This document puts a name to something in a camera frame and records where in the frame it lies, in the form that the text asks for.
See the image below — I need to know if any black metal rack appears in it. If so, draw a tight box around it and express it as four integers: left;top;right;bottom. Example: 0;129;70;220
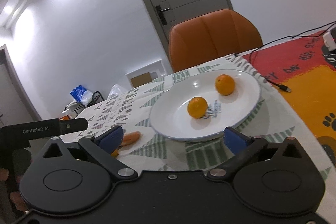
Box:
61;91;104;119

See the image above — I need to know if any large orange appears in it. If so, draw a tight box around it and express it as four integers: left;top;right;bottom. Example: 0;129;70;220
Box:
215;75;235;96

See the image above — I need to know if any black usb cable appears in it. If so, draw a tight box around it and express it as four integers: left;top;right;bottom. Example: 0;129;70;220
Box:
248;20;336;93

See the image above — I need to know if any blue white plastic bag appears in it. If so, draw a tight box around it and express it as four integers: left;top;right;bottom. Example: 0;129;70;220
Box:
70;85;93;107

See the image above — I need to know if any person's left hand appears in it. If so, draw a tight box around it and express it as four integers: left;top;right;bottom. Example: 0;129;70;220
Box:
1;168;28;212

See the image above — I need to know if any white device on mat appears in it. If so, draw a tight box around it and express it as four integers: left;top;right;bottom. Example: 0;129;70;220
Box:
321;27;336;68

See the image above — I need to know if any white enamel plate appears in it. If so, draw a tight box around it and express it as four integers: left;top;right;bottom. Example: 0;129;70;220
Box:
149;69;261;141

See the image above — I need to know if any red orange cartoon mat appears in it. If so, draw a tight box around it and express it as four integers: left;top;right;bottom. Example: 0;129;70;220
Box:
244;32;335;157

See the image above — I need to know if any small yellow kumquat right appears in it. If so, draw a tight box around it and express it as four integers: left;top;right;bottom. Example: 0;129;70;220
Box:
111;148;119;157

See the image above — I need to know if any white foam packaging board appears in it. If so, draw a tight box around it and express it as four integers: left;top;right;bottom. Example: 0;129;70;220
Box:
126;60;166;88

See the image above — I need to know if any orange leather chair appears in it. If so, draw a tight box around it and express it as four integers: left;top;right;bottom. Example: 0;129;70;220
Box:
169;9;263;72

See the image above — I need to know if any peeled pomelo segment right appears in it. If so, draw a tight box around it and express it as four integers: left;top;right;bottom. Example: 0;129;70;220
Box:
120;131;142;147

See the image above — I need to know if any orange paper bag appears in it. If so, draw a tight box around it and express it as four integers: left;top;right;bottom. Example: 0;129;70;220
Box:
59;115;71;121

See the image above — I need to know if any clear plastic bag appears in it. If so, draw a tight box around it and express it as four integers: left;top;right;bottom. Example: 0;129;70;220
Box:
107;84;127;100

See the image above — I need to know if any patterned white tablecloth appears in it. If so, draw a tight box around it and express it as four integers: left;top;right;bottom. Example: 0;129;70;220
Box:
59;52;333;183

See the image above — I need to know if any grey left door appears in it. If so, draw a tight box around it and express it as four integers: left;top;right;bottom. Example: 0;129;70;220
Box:
0;45;41;127

